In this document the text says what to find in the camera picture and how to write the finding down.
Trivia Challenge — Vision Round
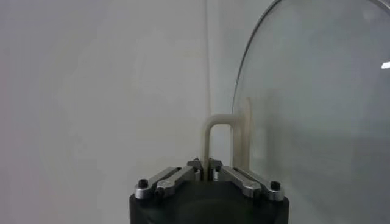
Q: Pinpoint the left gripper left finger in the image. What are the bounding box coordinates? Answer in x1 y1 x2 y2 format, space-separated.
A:
135 158 204 200

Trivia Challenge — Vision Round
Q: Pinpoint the glass lid with cream handle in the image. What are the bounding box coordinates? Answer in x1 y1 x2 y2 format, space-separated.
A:
200 0 390 224

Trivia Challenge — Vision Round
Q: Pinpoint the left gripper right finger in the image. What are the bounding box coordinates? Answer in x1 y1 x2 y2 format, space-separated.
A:
210 158 285 201

